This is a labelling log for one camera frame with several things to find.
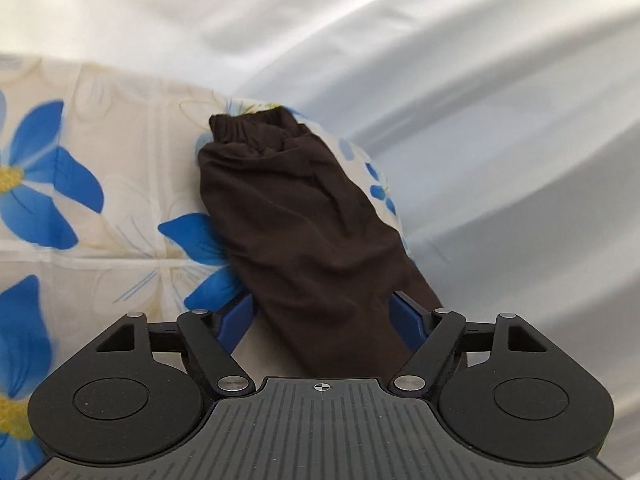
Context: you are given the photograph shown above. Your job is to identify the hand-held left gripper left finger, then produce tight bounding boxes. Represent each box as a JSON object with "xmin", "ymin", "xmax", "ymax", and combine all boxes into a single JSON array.
[{"xmin": 96, "ymin": 293, "xmax": 258, "ymax": 397}]

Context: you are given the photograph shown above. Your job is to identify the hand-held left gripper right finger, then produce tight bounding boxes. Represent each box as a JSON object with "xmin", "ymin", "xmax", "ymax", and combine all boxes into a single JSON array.
[{"xmin": 388, "ymin": 291, "xmax": 547, "ymax": 394}]

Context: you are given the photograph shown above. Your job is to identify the blue floral bed sheet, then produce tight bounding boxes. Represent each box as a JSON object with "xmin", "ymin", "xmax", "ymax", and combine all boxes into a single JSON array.
[{"xmin": 0, "ymin": 55, "xmax": 417, "ymax": 476}]

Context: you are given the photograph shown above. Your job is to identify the dark brown pants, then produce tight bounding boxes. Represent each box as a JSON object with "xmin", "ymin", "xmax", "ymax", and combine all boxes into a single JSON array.
[{"xmin": 195, "ymin": 105, "xmax": 469, "ymax": 379}]

